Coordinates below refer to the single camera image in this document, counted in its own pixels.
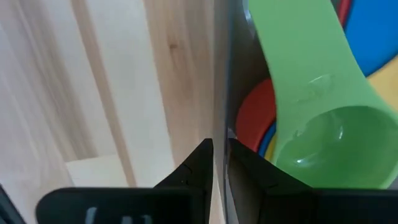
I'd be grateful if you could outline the blue plastic measuring cup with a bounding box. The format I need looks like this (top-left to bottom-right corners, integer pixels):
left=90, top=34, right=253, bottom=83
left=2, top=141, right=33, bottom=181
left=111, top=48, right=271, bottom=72
left=257, top=0, right=398, bottom=158

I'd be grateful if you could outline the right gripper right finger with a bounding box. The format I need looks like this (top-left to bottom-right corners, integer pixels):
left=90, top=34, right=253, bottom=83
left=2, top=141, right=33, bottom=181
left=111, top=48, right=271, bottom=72
left=228, top=138, right=398, bottom=224

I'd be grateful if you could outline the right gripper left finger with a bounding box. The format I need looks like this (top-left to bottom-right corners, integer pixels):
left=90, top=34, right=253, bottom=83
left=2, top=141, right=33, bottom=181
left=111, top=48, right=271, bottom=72
left=35, top=138, right=215, bottom=224

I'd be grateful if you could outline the grey translucent plastic basket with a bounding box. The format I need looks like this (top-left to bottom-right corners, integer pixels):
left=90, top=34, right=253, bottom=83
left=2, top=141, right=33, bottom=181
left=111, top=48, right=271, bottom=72
left=213, top=0, right=276, bottom=224

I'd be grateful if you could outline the yellow plastic measuring cup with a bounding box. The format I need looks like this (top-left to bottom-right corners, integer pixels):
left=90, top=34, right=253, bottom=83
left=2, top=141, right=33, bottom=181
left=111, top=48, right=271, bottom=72
left=264, top=55, right=398, bottom=162

